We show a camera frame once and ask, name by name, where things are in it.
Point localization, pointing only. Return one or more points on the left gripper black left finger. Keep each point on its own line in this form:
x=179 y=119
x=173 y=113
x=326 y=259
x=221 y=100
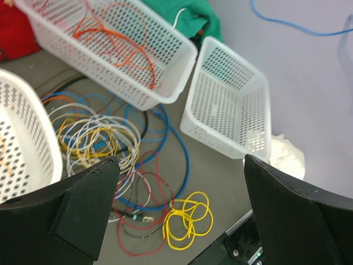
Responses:
x=63 y=223

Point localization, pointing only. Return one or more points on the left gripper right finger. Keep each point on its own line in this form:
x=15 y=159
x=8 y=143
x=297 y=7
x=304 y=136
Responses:
x=297 y=222

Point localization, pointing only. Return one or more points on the white cloth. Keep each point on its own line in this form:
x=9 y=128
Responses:
x=286 y=157

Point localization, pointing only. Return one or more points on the white basket with rounded corners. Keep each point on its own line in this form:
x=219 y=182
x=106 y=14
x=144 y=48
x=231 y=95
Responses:
x=30 y=154

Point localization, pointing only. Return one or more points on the white rectangular basket right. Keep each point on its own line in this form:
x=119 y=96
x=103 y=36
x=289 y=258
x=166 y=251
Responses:
x=228 y=104

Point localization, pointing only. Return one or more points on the white rectangular basket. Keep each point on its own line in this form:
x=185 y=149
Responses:
x=122 y=45
x=228 y=104

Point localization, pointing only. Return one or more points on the white rectangular basket centre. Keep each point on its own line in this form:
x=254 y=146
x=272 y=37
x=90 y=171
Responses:
x=122 y=45

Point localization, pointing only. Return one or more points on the red printed pillow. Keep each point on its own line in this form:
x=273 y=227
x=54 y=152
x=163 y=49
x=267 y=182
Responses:
x=17 y=37

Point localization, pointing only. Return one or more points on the green cloth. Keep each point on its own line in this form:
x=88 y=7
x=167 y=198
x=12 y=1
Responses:
x=194 y=19

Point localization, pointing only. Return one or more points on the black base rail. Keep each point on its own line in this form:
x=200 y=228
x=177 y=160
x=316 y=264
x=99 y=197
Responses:
x=240 y=244

